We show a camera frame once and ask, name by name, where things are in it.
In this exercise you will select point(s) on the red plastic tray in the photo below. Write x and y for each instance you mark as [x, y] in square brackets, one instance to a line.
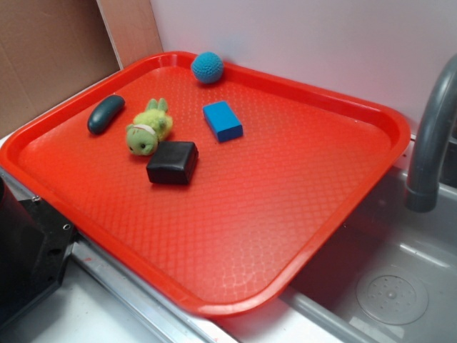
[257, 207]

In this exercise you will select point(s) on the blue rectangular block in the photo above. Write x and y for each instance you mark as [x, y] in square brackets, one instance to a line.
[222, 121]

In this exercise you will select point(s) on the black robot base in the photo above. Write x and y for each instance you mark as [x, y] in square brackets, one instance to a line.
[36, 243]

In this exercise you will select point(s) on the brown cardboard panel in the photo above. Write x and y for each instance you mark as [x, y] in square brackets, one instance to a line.
[52, 50]

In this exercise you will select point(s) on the grey plastic sink basin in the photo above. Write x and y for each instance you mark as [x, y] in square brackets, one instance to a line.
[387, 275]

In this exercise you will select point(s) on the grey toy faucet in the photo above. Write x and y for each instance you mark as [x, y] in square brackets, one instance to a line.
[433, 161]

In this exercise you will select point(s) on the green plush animal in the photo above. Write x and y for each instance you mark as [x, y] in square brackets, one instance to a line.
[149, 128]

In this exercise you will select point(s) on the teal crocheted ball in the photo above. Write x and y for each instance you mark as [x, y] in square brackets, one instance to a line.
[207, 67]

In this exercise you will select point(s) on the dark green oblong toy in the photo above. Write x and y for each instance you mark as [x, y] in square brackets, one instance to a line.
[101, 117]

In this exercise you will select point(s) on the black rectangular block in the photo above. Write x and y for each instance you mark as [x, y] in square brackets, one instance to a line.
[173, 162]

